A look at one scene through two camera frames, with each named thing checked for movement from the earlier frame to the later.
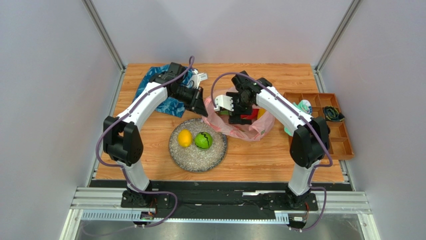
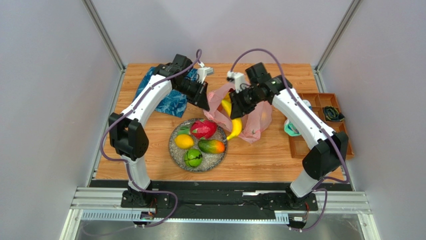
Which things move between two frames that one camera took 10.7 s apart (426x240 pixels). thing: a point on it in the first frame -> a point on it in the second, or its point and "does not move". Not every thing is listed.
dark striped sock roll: [331, 113] does not move
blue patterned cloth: [171, 106] does not move
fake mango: [261, 112] -> [211, 146]
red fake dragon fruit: [253, 116] -> [203, 129]
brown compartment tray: [340, 144] does not move
